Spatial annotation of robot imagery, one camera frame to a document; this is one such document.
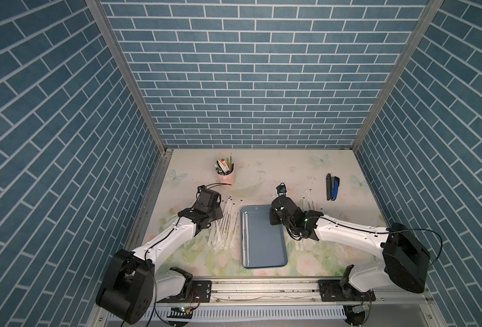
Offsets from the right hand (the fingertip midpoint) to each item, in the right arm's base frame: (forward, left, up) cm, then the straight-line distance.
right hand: (272, 210), depth 85 cm
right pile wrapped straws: (+11, -18, -10) cm, 24 cm away
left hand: (-1, +22, -3) cm, 22 cm away
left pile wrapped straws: (-9, +21, -9) cm, 24 cm away
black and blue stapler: (+19, -31, -7) cm, 37 cm away
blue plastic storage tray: (-12, +3, -9) cm, 15 cm away
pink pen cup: (+15, +22, 0) cm, 27 cm away
